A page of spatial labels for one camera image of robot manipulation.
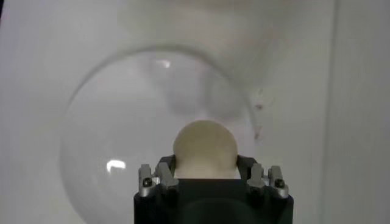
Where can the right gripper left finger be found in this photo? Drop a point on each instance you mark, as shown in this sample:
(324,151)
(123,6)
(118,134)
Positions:
(158,178)

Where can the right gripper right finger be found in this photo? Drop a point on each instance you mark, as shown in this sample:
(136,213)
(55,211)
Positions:
(265,179)

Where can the white steamed baozi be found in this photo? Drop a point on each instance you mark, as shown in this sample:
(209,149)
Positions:
(205,149)

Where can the white round plate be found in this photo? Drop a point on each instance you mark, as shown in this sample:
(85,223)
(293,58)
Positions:
(122,121)

